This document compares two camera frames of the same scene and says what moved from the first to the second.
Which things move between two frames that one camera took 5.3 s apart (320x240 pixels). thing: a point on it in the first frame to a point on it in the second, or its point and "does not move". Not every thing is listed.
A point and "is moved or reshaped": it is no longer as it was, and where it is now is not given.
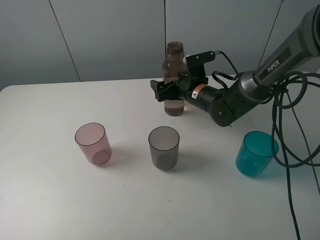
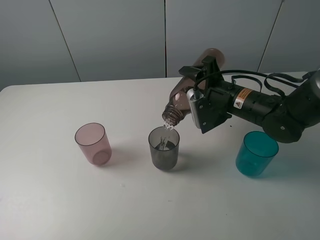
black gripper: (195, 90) to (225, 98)
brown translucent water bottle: (172, 66) is moved or reshaped
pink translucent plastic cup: (92, 139) does not move
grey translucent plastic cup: (164, 141) does not move
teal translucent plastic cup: (255, 153) does not move
